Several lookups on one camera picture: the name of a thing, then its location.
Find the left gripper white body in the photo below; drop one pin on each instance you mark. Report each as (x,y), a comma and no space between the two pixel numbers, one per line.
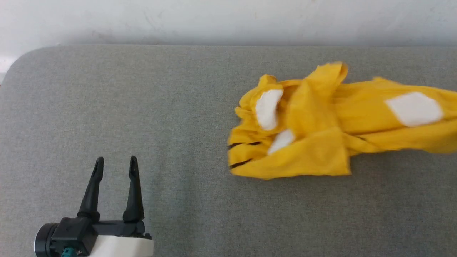
(121,246)

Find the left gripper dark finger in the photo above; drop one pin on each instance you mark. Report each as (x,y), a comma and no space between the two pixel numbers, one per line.
(134,196)
(92,196)

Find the yellow t-shirt with tiger face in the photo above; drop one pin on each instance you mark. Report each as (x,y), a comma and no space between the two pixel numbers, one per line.
(321,142)

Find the grey fabric sofa seat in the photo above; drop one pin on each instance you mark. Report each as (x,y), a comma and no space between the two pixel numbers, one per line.
(142,107)

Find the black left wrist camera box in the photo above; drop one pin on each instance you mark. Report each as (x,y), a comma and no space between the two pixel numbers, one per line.
(71,232)

